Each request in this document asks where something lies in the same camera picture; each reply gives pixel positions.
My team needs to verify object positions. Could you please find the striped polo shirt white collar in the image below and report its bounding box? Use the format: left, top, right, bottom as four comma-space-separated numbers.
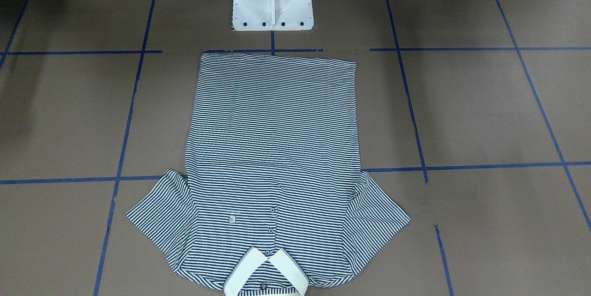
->
126, 53, 411, 296

